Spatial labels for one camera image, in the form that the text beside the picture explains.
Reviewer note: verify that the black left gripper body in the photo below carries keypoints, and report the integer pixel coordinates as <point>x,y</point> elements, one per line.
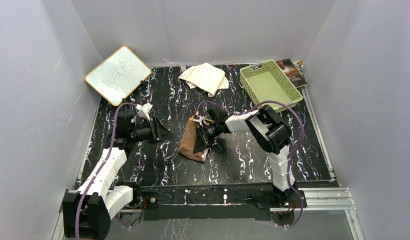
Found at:
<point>145,133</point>

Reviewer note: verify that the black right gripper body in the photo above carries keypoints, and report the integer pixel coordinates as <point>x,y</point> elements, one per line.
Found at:
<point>212,131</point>

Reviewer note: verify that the yellow brown bear towel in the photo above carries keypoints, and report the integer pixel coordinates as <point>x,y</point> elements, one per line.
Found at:
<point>188,142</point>

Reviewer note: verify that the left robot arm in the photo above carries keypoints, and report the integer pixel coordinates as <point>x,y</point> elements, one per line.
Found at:
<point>88,210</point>

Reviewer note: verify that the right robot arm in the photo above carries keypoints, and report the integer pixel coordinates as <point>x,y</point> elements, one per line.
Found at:
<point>267,127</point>

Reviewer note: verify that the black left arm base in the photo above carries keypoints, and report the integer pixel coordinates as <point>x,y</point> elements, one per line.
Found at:
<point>128,194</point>

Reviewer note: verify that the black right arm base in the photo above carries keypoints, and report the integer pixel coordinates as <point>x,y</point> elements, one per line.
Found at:
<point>286,202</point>

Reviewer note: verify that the crumpled white cloth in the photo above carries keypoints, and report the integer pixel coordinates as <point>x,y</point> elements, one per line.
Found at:
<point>205,77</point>

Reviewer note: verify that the green perforated plastic basket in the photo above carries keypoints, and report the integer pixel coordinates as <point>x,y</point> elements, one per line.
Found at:
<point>266,81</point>

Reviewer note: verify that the dark book with red cover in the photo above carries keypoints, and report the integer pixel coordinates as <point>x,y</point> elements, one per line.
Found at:
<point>292,72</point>

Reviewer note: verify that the white board with wooden frame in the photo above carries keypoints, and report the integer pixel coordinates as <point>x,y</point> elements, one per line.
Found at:
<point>118,75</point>

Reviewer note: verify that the aluminium front rail frame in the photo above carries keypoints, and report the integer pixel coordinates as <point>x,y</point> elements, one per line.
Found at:
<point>237,201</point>

